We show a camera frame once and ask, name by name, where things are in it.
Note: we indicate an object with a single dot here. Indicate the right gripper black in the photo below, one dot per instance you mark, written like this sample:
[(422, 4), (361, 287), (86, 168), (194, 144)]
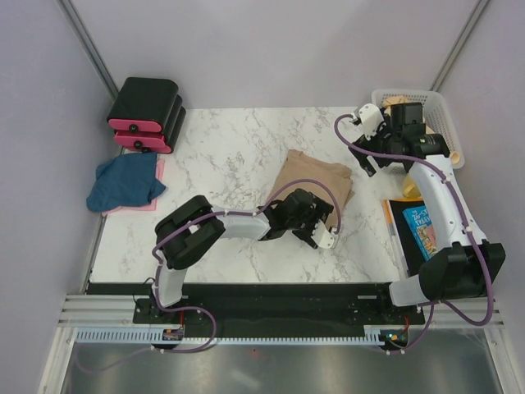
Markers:
[(385, 128)]

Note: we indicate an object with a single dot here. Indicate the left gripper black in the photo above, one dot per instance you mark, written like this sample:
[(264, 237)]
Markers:
[(321, 212)]

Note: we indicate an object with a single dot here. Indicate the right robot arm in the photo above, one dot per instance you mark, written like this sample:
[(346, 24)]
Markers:
[(466, 263)]

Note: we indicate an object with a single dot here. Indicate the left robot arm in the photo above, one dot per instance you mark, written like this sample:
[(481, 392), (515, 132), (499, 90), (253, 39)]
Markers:
[(189, 232)]

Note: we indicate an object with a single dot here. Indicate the white plastic basket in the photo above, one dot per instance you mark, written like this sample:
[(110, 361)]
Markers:
[(445, 119)]

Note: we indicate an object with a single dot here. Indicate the light yellow t shirt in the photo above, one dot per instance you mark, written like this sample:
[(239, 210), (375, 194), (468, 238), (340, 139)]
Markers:
[(455, 158)]

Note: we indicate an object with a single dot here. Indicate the yellow mug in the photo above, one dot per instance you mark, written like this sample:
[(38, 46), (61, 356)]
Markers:
[(409, 188)]

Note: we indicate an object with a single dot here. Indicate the blue storey treehouse book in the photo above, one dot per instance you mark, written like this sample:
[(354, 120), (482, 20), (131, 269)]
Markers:
[(420, 225)]

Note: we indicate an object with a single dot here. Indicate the lower black pink drawer box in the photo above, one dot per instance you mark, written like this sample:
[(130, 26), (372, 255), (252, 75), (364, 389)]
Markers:
[(150, 136)]

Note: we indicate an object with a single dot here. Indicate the black pink drawer box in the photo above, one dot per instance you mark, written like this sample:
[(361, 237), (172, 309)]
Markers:
[(143, 105), (150, 136)]

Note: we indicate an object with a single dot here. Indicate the blue t shirt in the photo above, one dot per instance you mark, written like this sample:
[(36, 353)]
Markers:
[(128, 180)]

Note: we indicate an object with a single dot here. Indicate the upper black pink drawer box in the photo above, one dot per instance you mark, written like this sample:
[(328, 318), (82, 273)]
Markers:
[(143, 105)]

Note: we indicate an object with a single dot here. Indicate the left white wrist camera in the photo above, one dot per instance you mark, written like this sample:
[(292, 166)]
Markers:
[(323, 238)]

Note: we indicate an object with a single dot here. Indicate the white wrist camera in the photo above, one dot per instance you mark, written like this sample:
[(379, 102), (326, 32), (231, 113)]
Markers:
[(323, 238), (370, 117)]

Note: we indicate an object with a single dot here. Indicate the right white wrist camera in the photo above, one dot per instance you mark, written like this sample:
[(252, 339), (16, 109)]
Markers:
[(370, 117)]

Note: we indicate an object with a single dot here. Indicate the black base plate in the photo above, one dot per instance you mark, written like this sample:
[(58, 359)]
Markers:
[(281, 310)]

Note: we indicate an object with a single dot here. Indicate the white cable duct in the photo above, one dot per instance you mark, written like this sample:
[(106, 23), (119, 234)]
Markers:
[(160, 336)]

